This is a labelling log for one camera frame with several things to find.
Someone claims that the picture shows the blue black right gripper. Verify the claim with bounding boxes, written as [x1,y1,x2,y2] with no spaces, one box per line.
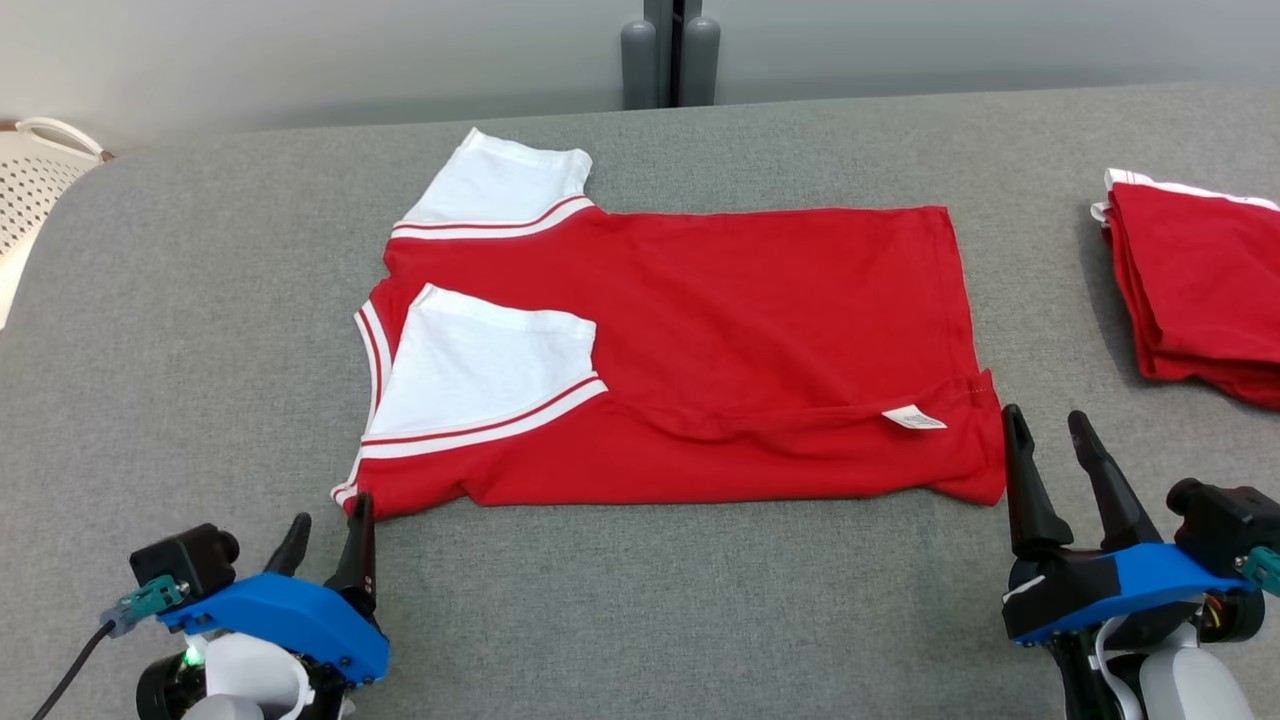
[1002,403,1251,646]

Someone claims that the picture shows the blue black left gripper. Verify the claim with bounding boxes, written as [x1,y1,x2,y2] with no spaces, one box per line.
[157,492,391,687]

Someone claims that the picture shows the red white-trimmed shorts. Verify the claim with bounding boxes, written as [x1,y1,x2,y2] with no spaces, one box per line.
[1090,168,1280,412]

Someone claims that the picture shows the red white-sleeved t-shirt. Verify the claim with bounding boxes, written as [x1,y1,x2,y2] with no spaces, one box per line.
[330,127,1007,521]

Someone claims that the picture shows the cream perforated laundry basket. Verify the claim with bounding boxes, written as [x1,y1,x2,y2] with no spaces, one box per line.
[0,117,116,331]

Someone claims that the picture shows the left black cable teal connector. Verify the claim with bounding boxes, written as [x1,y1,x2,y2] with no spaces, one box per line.
[30,575,191,720]

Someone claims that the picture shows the black cable teal connector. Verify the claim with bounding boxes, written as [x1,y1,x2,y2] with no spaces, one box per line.
[1237,545,1280,598]
[30,575,191,720]

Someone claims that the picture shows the right black cable teal connector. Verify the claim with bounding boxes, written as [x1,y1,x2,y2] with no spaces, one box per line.
[1237,545,1280,598]

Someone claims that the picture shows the grey partition post with slot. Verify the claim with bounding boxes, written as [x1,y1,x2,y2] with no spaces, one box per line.
[620,0,722,111]

